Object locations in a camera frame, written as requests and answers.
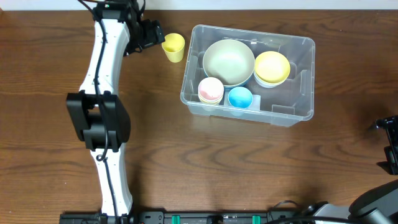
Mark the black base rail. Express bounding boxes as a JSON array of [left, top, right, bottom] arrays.
[[59, 210, 299, 224]]

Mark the dark blue bowl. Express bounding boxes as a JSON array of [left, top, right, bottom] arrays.
[[224, 76, 252, 88]]

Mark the yellow cup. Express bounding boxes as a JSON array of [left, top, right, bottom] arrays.
[[162, 33, 185, 63], [199, 95, 223, 105]]

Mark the beige bowl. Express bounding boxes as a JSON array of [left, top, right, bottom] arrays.
[[202, 39, 255, 85]]

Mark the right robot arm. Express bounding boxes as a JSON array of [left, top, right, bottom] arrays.
[[305, 115, 397, 223]]

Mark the pink cup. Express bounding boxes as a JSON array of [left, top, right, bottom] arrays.
[[198, 77, 224, 101]]

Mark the white bowl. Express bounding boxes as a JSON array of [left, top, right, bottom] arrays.
[[256, 80, 280, 88]]

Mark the light blue cup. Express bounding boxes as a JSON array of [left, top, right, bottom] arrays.
[[228, 86, 254, 116]]

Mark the yellow bowl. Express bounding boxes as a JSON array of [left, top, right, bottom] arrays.
[[254, 51, 290, 84]]

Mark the clear plastic storage container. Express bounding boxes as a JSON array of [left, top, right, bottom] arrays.
[[180, 24, 315, 127]]

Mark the grey bowl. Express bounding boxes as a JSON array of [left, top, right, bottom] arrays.
[[254, 72, 285, 88]]

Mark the left black cable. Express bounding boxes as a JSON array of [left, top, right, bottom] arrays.
[[77, 0, 147, 224]]

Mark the pale green white cup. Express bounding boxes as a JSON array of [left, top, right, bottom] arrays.
[[203, 104, 217, 112]]

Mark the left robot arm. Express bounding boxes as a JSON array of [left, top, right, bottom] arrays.
[[60, 0, 165, 223]]

